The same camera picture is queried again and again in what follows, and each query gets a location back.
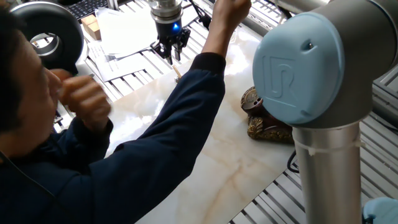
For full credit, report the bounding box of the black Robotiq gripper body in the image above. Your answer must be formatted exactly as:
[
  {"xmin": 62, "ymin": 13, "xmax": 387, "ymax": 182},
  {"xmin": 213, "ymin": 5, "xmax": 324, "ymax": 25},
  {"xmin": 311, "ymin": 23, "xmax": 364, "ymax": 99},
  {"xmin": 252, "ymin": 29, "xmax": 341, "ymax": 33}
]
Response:
[{"xmin": 154, "ymin": 18, "xmax": 184, "ymax": 47}]

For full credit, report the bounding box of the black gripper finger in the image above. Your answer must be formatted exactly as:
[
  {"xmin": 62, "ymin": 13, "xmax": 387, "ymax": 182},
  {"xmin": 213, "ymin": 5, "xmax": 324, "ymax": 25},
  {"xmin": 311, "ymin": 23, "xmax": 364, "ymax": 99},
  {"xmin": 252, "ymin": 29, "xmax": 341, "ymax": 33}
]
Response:
[
  {"xmin": 172, "ymin": 27, "xmax": 192, "ymax": 62},
  {"xmin": 150, "ymin": 40, "xmax": 174, "ymax": 66}
]

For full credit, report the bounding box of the antique brass rotary telephone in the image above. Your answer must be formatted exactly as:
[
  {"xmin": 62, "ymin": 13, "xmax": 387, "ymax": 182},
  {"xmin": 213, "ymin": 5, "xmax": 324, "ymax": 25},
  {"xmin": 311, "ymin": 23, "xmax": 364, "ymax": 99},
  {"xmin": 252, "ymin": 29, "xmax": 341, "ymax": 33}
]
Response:
[{"xmin": 240, "ymin": 86, "xmax": 295, "ymax": 144}]

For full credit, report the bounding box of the left forearm navy sleeve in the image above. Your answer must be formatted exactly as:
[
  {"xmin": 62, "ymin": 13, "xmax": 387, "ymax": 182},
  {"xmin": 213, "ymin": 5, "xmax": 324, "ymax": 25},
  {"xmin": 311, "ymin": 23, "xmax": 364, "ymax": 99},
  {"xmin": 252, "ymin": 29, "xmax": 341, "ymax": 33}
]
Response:
[{"xmin": 62, "ymin": 116, "xmax": 114, "ymax": 156}]

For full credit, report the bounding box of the right forearm navy sleeve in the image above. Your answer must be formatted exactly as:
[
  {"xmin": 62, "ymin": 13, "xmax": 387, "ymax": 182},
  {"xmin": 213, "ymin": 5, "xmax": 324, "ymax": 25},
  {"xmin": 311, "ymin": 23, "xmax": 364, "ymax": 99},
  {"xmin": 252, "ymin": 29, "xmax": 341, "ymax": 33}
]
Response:
[{"xmin": 130, "ymin": 26, "xmax": 239, "ymax": 156}]

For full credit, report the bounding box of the person's right hand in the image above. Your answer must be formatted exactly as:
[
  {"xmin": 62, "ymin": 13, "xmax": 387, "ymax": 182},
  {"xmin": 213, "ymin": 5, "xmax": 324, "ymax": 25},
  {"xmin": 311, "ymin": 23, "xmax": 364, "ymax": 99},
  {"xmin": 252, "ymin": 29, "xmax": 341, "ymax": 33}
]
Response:
[{"xmin": 212, "ymin": 0, "xmax": 252, "ymax": 32}]

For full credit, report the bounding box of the person's left hand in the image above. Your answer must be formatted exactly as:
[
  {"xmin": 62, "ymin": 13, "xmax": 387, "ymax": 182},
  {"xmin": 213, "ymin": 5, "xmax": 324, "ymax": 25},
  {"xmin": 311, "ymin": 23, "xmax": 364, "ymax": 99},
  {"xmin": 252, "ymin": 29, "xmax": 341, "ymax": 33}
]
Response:
[{"xmin": 49, "ymin": 68, "xmax": 112, "ymax": 133}]

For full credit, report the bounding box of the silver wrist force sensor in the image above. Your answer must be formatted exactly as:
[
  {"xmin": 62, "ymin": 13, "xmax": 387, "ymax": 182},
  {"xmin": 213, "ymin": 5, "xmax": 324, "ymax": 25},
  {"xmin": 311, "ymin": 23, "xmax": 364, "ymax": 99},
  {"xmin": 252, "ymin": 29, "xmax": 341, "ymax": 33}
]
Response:
[{"xmin": 146, "ymin": 0, "xmax": 184, "ymax": 24}]

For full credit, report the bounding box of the printed white paper stack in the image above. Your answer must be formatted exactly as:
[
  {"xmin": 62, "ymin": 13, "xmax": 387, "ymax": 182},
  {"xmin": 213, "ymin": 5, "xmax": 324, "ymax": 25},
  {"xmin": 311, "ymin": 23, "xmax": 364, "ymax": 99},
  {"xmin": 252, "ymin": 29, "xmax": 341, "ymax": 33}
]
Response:
[{"xmin": 95, "ymin": 6, "xmax": 200, "ymax": 60}]

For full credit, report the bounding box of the black computer keyboard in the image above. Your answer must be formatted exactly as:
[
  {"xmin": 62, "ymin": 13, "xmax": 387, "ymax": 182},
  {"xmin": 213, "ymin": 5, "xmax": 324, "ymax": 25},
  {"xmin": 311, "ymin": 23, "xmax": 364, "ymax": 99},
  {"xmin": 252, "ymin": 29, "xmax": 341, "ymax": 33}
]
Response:
[{"xmin": 67, "ymin": 0, "xmax": 109, "ymax": 20}]

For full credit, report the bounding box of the white marble slab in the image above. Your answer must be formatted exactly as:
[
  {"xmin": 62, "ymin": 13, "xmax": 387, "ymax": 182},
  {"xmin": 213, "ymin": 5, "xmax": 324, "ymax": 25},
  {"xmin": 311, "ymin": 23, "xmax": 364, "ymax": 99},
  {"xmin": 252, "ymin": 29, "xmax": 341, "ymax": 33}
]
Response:
[{"xmin": 104, "ymin": 26, "xmax": 312, "ymax": 224}]

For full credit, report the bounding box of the person's head black hair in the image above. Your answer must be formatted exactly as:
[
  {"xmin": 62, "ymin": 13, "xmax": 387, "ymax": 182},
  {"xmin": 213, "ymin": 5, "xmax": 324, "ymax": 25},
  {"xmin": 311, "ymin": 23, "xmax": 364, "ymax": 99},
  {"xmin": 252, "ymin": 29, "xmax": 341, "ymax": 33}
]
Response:
[{"xmin": 0, "ymin": 6, "xmax": 63, "ymax": 156}]

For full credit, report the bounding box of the navy jacket torso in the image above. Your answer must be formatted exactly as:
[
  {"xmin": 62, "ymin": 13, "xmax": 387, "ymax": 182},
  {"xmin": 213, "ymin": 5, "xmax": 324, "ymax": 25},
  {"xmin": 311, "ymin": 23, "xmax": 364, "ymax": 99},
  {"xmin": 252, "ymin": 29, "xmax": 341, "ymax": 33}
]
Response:
[{"xmin": 0, "ymin": 124, "xmax": 224, "ymax": 224}]

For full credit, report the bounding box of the black round ring object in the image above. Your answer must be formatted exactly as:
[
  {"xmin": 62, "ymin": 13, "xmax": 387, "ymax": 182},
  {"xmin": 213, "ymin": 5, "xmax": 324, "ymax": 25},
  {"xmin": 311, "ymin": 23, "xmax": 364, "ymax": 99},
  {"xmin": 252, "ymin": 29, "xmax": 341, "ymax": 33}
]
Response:
[{"xmin": 9, "ymin": 1, "xmax": 90, "ymax": 75}]

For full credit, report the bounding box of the small black cable coil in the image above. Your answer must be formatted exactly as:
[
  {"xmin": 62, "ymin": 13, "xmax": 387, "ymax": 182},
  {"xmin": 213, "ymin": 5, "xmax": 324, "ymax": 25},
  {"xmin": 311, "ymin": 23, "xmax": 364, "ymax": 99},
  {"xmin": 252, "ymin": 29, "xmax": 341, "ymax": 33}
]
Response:
[{"xmin": 286, "ymin": 149, "xmax": 300, "ymax": 174}]

